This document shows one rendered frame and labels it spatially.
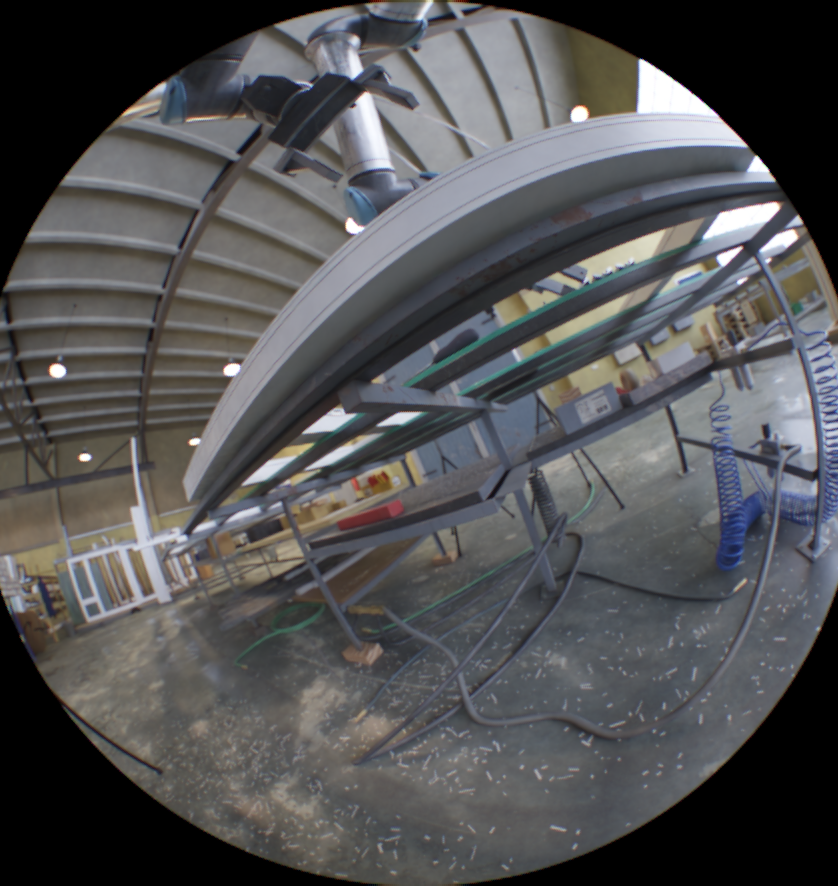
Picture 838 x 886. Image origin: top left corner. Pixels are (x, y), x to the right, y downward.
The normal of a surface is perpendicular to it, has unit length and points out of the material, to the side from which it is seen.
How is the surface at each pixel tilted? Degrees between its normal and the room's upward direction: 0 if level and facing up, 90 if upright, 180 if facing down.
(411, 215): 90
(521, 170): 90
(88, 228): 180
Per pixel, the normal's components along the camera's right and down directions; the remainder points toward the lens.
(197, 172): 0.40, 0.91
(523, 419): -0.45, 0.11
